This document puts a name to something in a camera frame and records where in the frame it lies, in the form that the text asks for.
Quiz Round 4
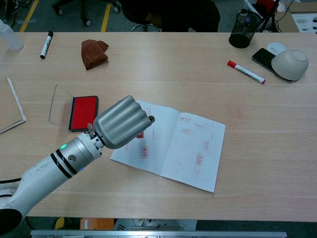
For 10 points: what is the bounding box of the open white lined notebook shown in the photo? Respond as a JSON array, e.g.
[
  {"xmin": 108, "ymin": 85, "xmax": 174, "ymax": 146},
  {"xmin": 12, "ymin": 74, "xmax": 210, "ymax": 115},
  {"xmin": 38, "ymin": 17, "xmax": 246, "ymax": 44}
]
[{"xmin": 110, "ymin": 100, "xmax": 226, "ymax": 193}]

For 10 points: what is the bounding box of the black tripod stand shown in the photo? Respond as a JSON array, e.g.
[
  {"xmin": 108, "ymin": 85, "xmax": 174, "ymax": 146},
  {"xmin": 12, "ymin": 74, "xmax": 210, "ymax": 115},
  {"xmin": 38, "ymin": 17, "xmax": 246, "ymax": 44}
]
[{"xmin": 255, "ymin": 0, "xmax": 283, "ymax": 33}]

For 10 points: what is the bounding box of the chrome stool ring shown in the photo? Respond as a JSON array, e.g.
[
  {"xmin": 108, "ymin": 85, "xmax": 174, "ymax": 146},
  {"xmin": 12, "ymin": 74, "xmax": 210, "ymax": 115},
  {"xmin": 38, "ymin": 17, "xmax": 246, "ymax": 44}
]
[{"xmin": 130, "ymin": 23, "xmax": 162, "ymax": 32}]

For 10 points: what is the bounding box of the red ink pad clear lid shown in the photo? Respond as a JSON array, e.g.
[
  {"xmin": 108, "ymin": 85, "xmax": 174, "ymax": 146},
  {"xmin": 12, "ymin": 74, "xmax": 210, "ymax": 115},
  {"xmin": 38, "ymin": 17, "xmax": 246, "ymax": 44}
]
[{"xmin": 48, "ymin": 84, "xmax": 100, "ymax": 132}]

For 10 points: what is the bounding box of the translucent plastic bottle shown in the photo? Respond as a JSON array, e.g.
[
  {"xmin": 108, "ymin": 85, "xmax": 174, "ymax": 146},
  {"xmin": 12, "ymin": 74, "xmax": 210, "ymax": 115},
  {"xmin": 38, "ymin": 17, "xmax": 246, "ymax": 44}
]
[{"xmin": 0, "ymin": 18, "xmax": 25, "ymax": 52}]

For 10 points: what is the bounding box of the orange box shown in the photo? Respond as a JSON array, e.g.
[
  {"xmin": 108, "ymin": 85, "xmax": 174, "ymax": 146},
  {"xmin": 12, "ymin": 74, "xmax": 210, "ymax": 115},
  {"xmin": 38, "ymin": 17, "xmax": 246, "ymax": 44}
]
[{"xmin": 80, "ymin": 217, "xmax": 115, "ymax": 231}]

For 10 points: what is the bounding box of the beige upturned bowl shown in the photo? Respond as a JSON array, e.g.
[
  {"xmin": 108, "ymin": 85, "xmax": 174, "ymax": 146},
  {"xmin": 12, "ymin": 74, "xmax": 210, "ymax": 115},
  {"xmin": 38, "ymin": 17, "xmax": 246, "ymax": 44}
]
[{"xmin": 270, "ymin": 49, "xmax": 309, "ymax": 82}]

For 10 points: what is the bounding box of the black mesh pen holder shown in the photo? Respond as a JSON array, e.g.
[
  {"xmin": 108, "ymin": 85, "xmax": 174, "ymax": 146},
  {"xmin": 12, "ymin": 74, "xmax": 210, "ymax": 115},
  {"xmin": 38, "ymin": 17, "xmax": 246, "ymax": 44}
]
[{"xmin": 228, "ymin": 8, "xmax": 263, "ymax": 49}]

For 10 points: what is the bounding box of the black capped whiteboard marker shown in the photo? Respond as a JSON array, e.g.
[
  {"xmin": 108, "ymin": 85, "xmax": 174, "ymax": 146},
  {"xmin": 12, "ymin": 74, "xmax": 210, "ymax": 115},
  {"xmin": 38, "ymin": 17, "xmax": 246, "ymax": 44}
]
[{"xmin": 40, "ymin": 30, "xmax": 54, "ymax": 60}]

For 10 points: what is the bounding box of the black office chair base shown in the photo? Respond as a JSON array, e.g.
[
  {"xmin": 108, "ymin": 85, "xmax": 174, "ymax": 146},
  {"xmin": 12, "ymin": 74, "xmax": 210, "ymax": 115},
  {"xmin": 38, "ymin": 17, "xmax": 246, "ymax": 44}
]
[{"xmin": 52, "ymin": 0, "xmax": 122, "ymax": 27}]

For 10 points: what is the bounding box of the red capped whiteboard marker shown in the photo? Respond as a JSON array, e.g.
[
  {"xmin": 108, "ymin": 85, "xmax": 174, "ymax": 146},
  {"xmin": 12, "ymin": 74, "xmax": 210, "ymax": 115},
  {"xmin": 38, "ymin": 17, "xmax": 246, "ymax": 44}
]
[{"xmin": 227, "ymin": 59, "xmax": 266, "ymax": 85}]

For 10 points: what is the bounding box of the black smartphone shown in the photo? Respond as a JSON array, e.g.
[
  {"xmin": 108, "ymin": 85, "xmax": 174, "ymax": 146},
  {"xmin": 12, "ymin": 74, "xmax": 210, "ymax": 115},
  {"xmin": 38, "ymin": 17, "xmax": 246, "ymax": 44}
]
[{"xmin": 251, "ymin": 48, "xmax": 293, "ymax": 83}]

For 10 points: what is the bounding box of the person in black clothing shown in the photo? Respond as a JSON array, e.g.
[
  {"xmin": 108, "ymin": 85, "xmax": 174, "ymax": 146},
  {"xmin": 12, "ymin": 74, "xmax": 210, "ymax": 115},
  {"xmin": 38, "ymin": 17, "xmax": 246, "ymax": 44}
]
[{"xmin": 121, "ymin": 0, "xmax": 221, "ymax": 32}]

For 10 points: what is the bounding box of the brown folded cloth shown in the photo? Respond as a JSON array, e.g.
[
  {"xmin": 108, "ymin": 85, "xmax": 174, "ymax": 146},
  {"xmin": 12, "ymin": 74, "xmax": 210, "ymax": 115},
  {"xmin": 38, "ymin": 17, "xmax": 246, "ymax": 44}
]
[{"xmin": 81, "ymin": 39, "xmax": 110, "ymax": 71}]

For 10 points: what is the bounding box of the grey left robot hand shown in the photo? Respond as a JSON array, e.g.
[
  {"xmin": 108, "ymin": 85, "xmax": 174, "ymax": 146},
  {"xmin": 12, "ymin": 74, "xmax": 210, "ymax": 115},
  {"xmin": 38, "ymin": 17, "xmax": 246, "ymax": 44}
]
[{"xmin": 93, "ymin": 95, "xmax": 156, "ymax": 150}]

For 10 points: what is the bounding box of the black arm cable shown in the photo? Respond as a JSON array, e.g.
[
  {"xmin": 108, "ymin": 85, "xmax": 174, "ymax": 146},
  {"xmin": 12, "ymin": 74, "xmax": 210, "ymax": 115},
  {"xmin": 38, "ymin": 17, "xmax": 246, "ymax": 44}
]
[{"xmin": 0, "ymin": 177, "xmax": 22, "ymax": 184}]

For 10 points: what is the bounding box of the white round coaster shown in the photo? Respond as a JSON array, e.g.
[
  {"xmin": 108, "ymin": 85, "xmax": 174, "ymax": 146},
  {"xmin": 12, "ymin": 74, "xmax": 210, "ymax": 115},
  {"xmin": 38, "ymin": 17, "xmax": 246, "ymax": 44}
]
[{"xmin": 266, "ymin": 42, "xmax": 288, "ymax": 56}]

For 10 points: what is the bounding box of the cardboard box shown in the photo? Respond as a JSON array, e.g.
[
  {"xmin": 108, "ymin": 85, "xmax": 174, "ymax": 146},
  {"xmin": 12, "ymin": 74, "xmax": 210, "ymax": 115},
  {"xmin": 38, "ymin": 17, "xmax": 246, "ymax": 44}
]
[{"xmin": 274, "ymin": 0, "xmax": 317, "ymax": 33}]

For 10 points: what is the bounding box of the aluminium profile rail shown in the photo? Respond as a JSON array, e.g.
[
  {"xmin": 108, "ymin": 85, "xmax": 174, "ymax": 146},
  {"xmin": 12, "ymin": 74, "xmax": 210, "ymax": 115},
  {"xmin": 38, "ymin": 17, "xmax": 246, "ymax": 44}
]
[{"xmin": 30, "ymin": 229, "xmax": 288, "ymax": 238}]

